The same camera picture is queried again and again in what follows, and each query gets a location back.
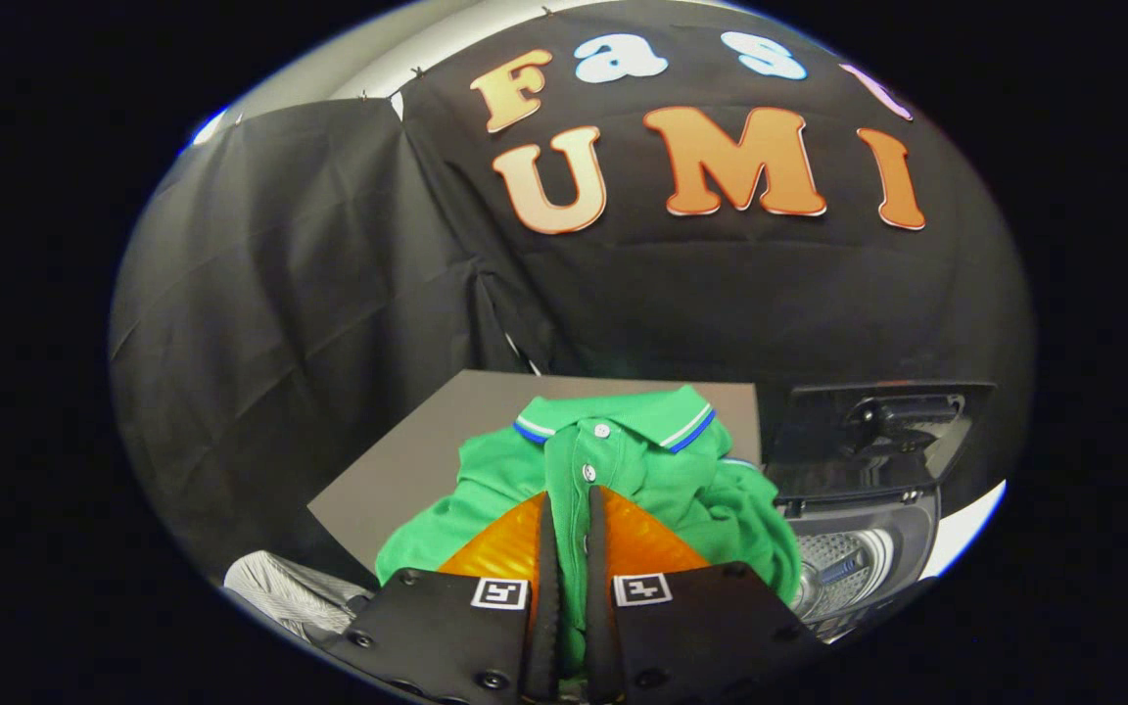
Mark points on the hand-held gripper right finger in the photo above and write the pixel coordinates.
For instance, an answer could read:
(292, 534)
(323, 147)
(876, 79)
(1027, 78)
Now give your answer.
(599, 587)

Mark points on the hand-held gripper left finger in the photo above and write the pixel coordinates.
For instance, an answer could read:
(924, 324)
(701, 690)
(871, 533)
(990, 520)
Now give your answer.
(546, 587)

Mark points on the green polo shirt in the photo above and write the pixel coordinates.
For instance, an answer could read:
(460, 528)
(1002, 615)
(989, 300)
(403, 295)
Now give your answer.
(642, 470)

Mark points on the grey washing machine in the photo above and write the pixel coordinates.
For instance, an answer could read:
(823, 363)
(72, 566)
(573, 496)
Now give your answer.
(907, 529)

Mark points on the grey side cabinet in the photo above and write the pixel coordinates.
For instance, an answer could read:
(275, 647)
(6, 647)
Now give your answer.
(407, 460)

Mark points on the grey striped cloth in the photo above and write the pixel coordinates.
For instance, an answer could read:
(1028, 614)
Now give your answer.
(290, 592)

